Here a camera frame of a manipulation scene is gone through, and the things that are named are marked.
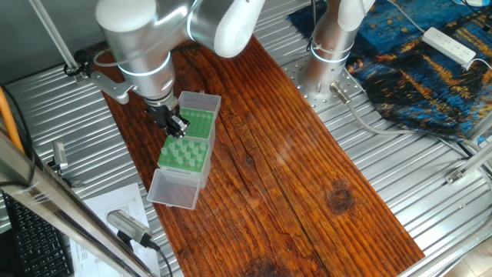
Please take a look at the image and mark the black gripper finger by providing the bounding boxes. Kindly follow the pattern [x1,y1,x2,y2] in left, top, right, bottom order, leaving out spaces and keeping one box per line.
[162,122,181,139]
[170,114,191,139]

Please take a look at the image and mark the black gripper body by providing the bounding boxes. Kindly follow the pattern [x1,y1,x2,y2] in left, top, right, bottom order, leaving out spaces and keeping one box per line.
[145,99,181,127]

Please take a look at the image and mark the clear box green tip rack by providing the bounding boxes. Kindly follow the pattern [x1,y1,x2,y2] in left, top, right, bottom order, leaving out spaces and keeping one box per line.
[146,137,212,211]
[175,90,223,149]

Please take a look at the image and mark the white printed paper sheet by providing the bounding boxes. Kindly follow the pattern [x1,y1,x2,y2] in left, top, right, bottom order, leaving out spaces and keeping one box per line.
[68,182,161,277]

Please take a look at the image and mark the brown wooden board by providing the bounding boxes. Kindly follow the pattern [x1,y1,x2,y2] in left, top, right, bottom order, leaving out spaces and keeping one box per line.
[86,5,426,277]

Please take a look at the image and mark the small grey mounted device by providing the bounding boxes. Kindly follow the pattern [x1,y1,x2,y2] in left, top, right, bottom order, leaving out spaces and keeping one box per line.
[48,140,84,189]

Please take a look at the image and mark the thin silver rod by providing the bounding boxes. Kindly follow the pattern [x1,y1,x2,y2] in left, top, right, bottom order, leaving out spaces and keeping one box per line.
[28,0,80,73]

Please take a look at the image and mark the orange tube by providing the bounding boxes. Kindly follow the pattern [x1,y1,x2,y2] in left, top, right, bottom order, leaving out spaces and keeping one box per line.
[0,86,24,155]

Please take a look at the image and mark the black computer keyboard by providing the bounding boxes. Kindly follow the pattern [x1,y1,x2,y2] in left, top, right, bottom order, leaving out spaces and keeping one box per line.
[2,192,74,277]

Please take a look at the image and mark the blue painted cloth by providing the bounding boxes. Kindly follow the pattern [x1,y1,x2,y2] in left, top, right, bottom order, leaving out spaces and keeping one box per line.
[288,0,492,142]

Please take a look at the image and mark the white power strip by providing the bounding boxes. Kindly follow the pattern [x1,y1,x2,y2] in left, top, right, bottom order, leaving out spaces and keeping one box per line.
[421,25,477,66]

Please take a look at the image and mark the silver camera mount bracket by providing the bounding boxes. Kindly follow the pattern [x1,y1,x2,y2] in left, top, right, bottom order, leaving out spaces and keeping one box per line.
[90,71,135,105]

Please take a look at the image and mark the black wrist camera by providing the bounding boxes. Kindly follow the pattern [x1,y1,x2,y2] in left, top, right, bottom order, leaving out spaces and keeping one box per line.
[63,48,91,76]

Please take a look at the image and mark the silver exterior camera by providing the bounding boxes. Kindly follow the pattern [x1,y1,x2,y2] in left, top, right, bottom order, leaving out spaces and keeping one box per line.
[106,209,155,249]

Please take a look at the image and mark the black exterior camera cable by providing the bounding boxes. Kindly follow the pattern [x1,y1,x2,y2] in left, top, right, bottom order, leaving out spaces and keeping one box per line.
[148,238,175,277]

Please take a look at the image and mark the aluminium frame bar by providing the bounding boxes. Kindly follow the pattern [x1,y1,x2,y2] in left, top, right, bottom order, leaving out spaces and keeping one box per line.
[0,130,155,277]

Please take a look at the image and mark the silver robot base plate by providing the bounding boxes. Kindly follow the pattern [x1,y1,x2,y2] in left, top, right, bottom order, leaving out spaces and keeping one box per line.
[282,57,366,115]

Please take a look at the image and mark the grey base cable with connector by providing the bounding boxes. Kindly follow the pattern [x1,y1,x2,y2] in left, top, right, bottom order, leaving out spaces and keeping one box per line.
[329,81,477,159]

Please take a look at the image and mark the black base cable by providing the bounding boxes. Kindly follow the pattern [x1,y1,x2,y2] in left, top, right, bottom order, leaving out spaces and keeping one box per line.
[306,0,322,53]

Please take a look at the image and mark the white power cable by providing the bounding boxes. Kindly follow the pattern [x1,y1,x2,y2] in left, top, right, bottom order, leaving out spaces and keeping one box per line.
[386,0,426,34]

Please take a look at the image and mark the aluminium frame rail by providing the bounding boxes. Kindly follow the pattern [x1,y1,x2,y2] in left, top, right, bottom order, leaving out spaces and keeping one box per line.
[444,111,492,185]

